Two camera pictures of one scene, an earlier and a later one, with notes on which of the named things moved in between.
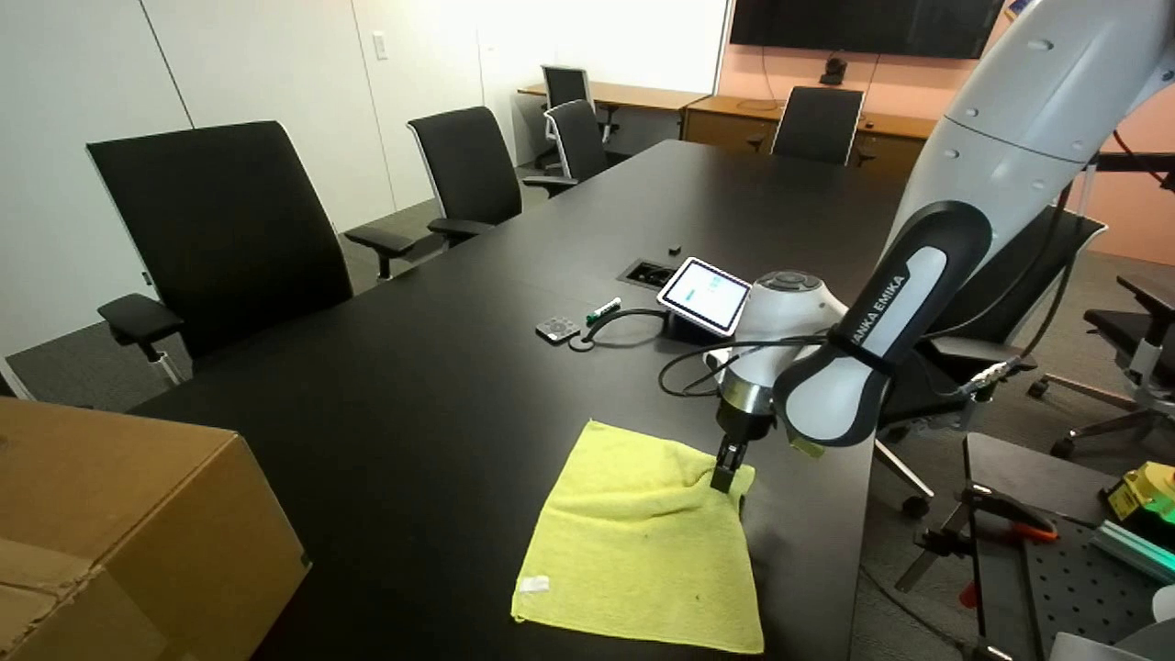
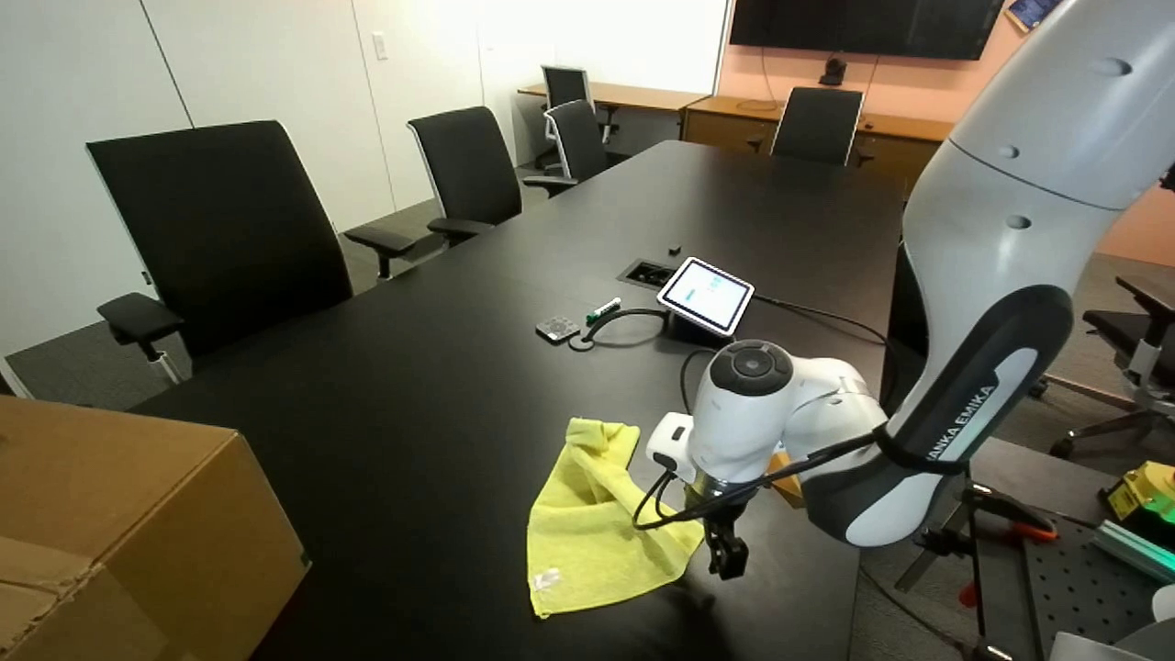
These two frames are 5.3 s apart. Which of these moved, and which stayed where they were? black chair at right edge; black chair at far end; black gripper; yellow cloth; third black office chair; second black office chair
Moved: black gripper; yellow cloth
Stayed: third black office chair; black chair at far end; black chair at right edge; second black office chair
